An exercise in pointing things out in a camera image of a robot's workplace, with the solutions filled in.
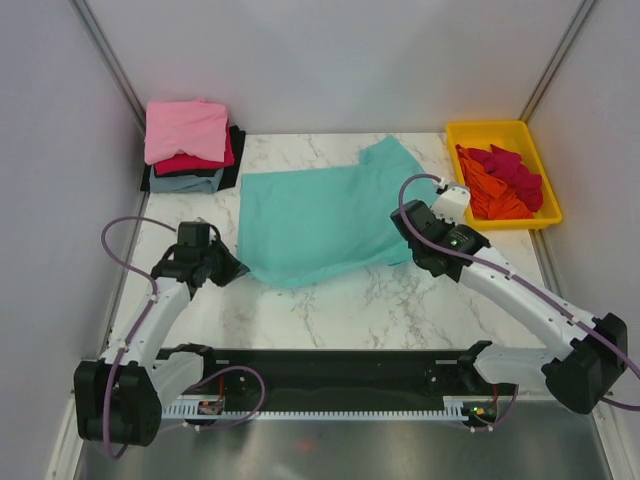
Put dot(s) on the aluminium frame profile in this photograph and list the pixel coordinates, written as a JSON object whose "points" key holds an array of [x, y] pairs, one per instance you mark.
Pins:
{"points": [[607, 395]]}

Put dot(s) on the orange t shirt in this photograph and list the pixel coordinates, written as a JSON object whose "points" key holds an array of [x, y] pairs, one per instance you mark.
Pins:
{"points": [[491, 198]]}

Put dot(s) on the crimson folded t shirt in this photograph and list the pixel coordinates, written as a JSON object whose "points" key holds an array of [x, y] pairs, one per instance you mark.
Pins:
{"points": [[184, 164]]}

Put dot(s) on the grey blue folded t shirt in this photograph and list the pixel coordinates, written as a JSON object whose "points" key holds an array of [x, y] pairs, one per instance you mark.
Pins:
{"points": [[185, 184]]}

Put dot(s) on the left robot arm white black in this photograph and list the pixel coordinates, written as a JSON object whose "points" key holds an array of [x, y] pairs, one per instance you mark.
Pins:
{"points": [[120, 397]]}

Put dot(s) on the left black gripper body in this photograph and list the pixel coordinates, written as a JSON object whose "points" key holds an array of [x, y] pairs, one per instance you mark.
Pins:
{"points": [[213, 258]]}

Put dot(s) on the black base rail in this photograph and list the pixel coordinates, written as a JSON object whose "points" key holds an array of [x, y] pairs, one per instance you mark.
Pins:
{"points": [[344, 380]]}

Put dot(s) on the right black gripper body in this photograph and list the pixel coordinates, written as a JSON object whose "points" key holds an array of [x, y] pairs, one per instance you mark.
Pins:
{"points": [[447, 225]]}

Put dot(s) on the yellow plastic bin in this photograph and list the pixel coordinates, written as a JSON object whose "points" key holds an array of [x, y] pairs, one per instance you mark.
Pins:
{"points": [[514, 136]]}

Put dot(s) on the magenta t shirt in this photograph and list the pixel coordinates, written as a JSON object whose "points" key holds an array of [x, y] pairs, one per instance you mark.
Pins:
{"points": [[507, 166]]}

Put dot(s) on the pink folded t shirt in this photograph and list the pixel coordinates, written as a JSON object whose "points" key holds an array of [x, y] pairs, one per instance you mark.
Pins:
{"points": [[195, 128]]}

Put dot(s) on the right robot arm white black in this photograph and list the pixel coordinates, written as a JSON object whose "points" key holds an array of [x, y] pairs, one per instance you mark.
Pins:
{"points": [[582, 355]]}

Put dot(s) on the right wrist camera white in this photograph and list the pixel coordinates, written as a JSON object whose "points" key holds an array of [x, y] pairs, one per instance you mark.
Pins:
{"points": [[452, 202]]}

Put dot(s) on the teal t shirt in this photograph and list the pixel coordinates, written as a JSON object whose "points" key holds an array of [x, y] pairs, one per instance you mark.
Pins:
{"points": [[302, 227]]}

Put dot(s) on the white slotted cable duct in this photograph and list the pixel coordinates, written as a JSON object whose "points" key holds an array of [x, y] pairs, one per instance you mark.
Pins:
{"points": [[203, 409]]}

